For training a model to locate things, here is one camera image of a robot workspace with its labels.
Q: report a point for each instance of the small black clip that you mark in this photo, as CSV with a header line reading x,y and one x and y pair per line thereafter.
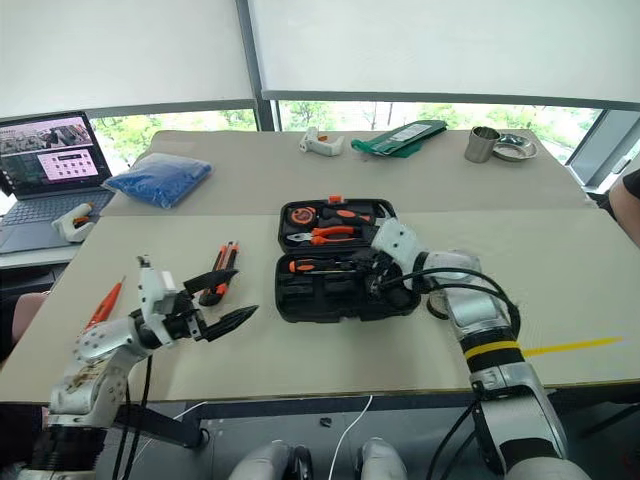
x,y
326,421

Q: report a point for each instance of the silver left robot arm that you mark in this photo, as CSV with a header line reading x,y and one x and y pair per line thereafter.
x,y
100,345

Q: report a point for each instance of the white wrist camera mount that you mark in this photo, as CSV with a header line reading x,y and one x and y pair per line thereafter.
x,y
150,300
400,240

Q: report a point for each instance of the white side desk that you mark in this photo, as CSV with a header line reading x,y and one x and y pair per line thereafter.
x,y
35,260

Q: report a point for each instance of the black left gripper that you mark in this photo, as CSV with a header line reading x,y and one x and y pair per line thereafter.
x,y
185,322

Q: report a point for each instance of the grey window mullion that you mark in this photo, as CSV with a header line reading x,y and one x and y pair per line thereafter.
x,y
260,110

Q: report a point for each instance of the white glue gun orange trigger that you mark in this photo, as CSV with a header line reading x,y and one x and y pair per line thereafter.
x,y
72,225

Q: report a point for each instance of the black plastic tool case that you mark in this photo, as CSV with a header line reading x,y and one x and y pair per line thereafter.
x,y
305,300

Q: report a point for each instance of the open laptop computer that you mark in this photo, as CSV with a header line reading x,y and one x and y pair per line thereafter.
x,y
50,200

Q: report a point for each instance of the stainless steel cup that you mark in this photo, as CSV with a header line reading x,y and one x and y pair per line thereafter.
x,y
481,147

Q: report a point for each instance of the orange black tape measure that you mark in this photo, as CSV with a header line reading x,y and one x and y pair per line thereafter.
x,y
302,215

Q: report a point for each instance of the grey rounded shape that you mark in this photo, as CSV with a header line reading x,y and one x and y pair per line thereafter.
x,y
382,460
260,462

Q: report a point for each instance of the blue plastic bag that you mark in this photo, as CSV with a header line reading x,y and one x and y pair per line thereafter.
x,y
160,177

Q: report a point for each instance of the green flat pouch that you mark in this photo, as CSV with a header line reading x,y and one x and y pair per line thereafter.
x,y
400,140

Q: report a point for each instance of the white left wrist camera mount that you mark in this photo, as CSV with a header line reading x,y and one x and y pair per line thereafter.
x,y
150,300

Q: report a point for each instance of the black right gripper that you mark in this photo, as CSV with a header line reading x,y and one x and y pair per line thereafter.
x,y
384,270

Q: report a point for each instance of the slim orange black screwdriver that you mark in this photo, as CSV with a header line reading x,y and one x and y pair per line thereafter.
x,y
302,265

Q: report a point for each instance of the orange test pen screwdriver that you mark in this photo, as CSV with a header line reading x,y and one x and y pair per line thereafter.
x,y
107,302

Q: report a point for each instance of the stainless steel dish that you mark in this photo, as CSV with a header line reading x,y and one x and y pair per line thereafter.
x,y
517,150

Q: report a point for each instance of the orange black utility knife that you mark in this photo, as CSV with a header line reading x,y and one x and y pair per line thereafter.
x,y
225,255

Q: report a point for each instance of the wide white roller blind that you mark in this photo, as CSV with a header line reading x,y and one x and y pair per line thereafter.
x,y
450,45

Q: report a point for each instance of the thick orange black screwdriver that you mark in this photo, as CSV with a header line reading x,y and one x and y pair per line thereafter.
x,y
347,215

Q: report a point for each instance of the black table bracket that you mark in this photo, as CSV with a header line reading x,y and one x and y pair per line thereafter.
x,y
160,425

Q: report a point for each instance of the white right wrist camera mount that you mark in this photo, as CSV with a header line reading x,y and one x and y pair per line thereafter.
x,y
400,240

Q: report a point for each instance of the seated person bare leg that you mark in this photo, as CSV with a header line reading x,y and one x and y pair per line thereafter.
x,y
27,315

